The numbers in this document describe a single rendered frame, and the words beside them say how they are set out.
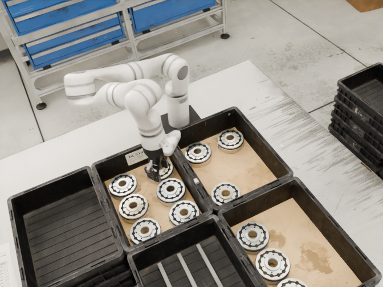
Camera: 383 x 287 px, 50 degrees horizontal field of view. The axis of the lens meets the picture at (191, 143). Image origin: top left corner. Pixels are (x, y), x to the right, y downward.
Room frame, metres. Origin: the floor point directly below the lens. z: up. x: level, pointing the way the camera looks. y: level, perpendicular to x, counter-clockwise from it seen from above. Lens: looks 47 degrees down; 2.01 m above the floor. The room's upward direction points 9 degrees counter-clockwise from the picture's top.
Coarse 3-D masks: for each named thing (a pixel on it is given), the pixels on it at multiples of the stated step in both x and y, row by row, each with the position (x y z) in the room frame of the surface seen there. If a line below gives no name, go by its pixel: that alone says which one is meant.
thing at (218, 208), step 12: (228, 108) 1.17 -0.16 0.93; (204, 120) 1.12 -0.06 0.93; (264, 144) 0.95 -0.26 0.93; (180, 156) 0.96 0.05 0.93; (276, 156) 0.90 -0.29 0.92; (192, 168) 0.89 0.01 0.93; (288, 168) 0.83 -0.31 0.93; (276, 180) 0.79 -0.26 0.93; (204, 192) 0.78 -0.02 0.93; (252, 192) 0.76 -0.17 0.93; (228, 204) 0.72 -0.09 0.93
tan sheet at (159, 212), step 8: (136, 168) 1.02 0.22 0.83; (136, 176) 0.98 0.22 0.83; (144, 176) 0.97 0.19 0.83; (176, 176) 0.95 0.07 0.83; (144, 184) 0.93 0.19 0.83; (152, 184) 0.93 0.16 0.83; (144, 192) 0.90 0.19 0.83; (152, 192) 0.89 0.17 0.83; (112, 200) 0.88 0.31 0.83; (152, 200) 0.86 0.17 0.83; (192, 200) 0.83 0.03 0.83; (152, 208) 0.82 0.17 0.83; (160, 208) 0.82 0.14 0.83; (168, 208) 0.81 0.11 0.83; (120, 216) 0.81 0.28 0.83; (152, 216) 0.79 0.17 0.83; (160, 216) 0.78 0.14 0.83; (128, 224) 0.77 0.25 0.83; (160, 224) 0.75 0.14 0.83; (168, 224) 0.75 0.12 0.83; (128, 232) 0.74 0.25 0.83; (128, 240) 0.71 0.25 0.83
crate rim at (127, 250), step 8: (120, 152) 1.02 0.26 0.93; (128, 152) 1.02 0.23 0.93; (176, 152) 0.98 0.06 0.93; (104, 160) 0.99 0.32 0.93; (184, 168) 0.91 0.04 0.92; (96, 176) 0.92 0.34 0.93; (192, 176) 0.86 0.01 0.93; (104, 192) 0.85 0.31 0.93; (200, 192) 0.79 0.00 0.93; (104, 200) 0.81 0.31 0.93; (208, 208) 0.72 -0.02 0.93; (112, 216) 0.74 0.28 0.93; (200, 216) 0.70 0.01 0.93; (184, 224) 0.68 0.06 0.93; (120, 232) 0.69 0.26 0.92; (168, 232) 0.66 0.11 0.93; (120, 240) 0.65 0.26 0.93; (144, 240) 0.64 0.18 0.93; (152, 240) 0.64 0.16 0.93; (128, 248) 0.62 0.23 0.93; (136, 248) 0.62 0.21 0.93
